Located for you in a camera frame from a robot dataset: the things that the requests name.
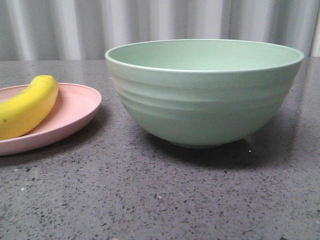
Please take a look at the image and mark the yellow banana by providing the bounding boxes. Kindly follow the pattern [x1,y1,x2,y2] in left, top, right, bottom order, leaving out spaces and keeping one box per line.
[0,75,59,140]

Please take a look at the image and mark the pink plate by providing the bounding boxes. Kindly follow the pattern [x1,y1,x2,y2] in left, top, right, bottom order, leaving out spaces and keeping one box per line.
[0,83,102,156]

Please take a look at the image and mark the green ribbed bowl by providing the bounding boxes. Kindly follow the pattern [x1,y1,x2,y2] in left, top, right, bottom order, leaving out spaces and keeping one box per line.
[105,39,304,148]

